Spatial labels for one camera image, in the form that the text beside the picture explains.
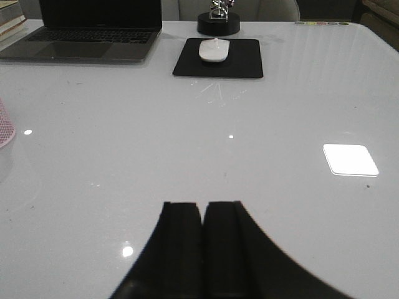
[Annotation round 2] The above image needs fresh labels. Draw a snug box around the cream book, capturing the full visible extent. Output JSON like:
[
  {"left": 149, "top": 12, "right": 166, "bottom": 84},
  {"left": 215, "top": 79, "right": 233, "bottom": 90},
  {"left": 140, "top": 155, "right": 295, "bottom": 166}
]
[
  {"left": 0, "top": 24, "right": 26, "bottom": 42},
  {"left": 0, "top": 15, "right": 26, "bottom": 34}
]

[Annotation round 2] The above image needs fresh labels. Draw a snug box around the white computer mouse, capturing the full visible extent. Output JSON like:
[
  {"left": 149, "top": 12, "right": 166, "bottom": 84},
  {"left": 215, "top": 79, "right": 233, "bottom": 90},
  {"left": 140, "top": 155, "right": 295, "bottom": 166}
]
[{"left": 199, "top": 38, "right": 230, "bottom": 62}]

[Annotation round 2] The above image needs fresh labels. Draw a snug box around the grey open laptop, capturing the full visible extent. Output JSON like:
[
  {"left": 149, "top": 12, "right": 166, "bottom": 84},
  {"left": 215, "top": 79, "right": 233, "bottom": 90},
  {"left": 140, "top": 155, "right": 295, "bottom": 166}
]
[{"left": 1, "top": 0, "right": 162, "bottom": 63}]

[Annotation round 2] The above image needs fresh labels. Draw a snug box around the black mouse pad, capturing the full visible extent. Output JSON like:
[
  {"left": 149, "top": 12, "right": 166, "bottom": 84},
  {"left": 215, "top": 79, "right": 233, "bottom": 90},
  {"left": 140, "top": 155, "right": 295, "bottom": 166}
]
[{"left": 173, "top": 38, "right": 264, "bottom": 78}]

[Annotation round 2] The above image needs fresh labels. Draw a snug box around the pink mesh pen holder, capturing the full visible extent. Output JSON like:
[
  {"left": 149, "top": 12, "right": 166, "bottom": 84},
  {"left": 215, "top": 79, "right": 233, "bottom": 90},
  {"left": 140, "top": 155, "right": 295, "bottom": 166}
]
[{"left": 0, "top": 101, "right": 16, "bottom": 148}]

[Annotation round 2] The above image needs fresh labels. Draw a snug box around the olive cushion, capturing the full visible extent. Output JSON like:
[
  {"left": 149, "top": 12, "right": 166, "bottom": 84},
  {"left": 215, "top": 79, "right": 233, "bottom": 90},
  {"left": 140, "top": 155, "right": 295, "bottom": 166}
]
[{"left": 360, "top": 0, "right": 398, "bottom": 50}]

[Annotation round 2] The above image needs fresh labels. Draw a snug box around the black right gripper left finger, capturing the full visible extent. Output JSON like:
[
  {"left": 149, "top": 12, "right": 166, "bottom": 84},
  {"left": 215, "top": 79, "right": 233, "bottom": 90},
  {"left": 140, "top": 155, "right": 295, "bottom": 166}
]
[{"left": 110, "top": 202, "right": 202, "bottom": 298}]

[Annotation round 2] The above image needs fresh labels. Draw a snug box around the middle cream book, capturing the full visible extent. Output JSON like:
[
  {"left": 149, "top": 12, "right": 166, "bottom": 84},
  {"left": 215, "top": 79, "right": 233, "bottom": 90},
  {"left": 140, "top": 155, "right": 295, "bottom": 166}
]
[{"left": 0, "top": 15, "right": 26, "bottom": 34}]

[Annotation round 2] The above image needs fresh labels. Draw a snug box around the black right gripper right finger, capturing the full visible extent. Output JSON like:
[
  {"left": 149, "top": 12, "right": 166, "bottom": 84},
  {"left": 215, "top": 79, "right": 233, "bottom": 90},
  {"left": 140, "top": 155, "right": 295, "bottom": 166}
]
[{"left": 203, "top": 201, "right": 347, "bottom": 298}]

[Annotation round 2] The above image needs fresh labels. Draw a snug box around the ferris wheel desk toy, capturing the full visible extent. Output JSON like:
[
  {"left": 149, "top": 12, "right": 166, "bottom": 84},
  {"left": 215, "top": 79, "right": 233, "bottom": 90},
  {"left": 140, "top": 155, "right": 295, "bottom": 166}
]
[{"left": 197, "top": 0, "right": 241, "bottom": 36}]

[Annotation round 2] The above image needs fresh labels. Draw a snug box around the bottom cream book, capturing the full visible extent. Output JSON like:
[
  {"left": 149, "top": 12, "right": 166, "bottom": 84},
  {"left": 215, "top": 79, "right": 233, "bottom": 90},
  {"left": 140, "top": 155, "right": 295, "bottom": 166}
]
[{"left": 0, "top": 24, "right": 26, "bottom": 42}]

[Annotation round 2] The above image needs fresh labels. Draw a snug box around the top yellow book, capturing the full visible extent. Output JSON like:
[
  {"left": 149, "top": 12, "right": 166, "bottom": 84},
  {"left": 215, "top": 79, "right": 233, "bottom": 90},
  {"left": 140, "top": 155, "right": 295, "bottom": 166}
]
[{"left": 1, "top": 1, "right": 23, "bottom": 20}]

